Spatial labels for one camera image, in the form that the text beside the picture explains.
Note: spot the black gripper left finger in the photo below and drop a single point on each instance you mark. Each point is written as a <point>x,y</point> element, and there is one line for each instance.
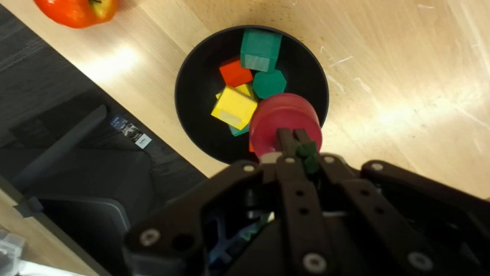
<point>287,141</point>

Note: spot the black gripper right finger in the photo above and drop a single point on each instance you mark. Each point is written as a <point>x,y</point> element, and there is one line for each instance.
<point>302,136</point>

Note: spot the red toy radish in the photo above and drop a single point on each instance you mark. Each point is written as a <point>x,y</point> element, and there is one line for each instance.
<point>285,110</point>

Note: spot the small green block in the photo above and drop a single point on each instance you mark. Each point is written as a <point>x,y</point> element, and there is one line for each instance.
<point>270,83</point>

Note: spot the red cube block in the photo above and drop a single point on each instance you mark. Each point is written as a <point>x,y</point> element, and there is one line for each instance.
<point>235,74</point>

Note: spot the green double block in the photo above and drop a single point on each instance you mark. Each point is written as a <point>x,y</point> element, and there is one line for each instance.
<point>259,49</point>

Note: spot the orange red toy apple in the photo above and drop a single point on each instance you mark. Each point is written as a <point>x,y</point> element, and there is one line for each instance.
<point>78,12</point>

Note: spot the yellow cube block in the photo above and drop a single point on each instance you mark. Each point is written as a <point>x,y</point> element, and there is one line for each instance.
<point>245,89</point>

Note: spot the black bowl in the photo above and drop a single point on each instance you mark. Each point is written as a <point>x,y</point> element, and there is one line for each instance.
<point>199,80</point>

